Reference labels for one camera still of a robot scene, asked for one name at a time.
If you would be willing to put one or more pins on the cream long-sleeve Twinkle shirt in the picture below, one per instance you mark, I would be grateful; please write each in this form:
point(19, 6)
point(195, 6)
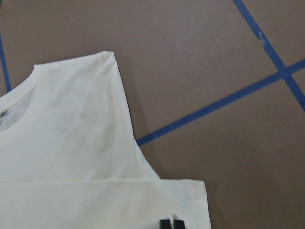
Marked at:
point(69, 160)

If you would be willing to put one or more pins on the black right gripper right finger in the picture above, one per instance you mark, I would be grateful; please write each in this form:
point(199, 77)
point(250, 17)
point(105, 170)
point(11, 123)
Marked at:
point(178, 224)

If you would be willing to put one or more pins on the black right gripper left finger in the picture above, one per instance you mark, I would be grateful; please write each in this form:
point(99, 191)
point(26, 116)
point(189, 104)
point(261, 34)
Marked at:
point(165, 224)

